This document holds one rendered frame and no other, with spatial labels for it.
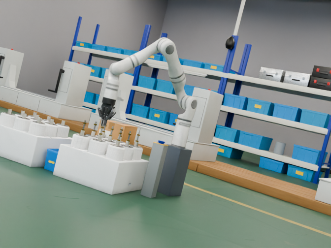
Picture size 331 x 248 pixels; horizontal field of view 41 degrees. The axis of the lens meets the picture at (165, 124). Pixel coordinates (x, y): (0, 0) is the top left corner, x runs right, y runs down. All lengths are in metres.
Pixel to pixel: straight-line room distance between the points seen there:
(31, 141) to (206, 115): 2.26
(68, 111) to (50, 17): 4.58
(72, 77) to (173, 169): 3.19
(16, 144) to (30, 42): 7.12
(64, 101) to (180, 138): 3.14
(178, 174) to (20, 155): 0.95
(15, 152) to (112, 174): 0.65
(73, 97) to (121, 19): 6.09
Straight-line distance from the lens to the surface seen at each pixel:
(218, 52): 11.84
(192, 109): 2.78
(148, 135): 4.75
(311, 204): 3.91
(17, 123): 2.81
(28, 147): 2.71
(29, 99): 6.13
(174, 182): 2.77
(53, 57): 10.22
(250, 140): 7.04
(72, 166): 2.54
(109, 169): 2.42
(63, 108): 5.70
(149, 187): 2.57
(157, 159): 2.55
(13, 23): 9.53
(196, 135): 4.50
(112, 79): 2.50
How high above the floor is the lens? 0.52
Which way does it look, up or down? 2 degrees down
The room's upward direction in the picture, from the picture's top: 14 degrees clockwise
